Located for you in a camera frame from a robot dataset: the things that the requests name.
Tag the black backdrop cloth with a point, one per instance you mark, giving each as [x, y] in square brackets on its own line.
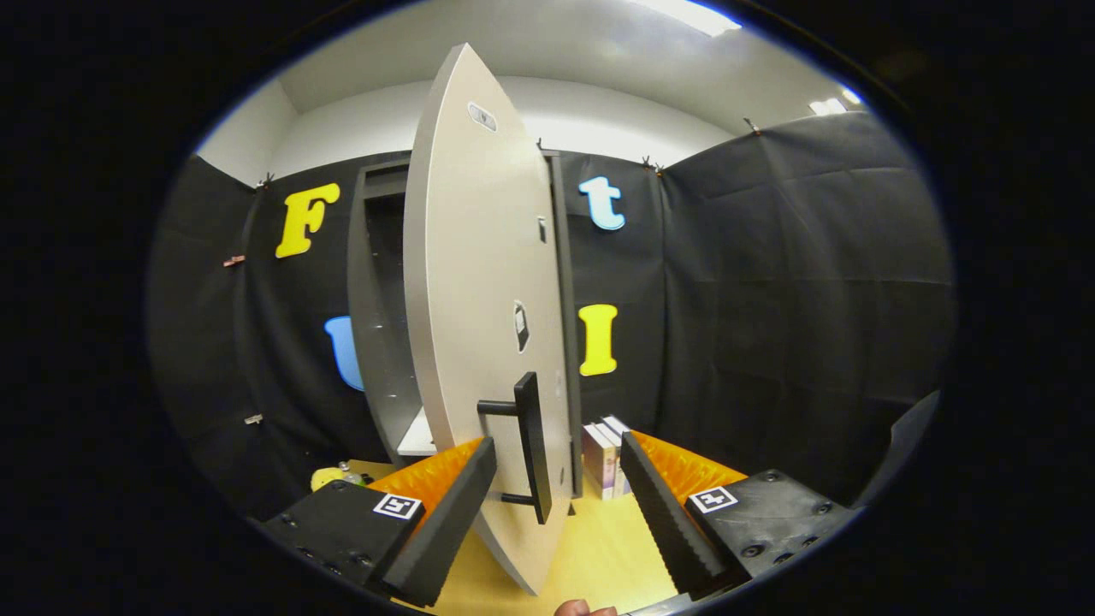
[770, 299]

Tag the small ceiling light panel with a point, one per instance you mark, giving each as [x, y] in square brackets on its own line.
[834, 103]

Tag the long ceiling light strip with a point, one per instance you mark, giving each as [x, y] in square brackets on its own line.
[693, 15]

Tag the white cabinet shelf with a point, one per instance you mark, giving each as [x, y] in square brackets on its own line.
[419, 436]

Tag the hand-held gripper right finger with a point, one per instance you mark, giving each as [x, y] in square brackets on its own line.
[663, 513]

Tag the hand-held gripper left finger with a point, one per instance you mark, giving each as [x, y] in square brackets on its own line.
[449, 522]

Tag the green plastic bottle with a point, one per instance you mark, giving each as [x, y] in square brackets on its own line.
[351, 474]

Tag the yellow plush toy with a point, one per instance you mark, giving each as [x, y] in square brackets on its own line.
[325, 479]

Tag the beige shoe cabinet door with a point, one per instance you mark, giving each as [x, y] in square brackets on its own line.
[479, 257]

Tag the grey spine book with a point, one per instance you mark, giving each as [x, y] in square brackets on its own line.
[610, 435]

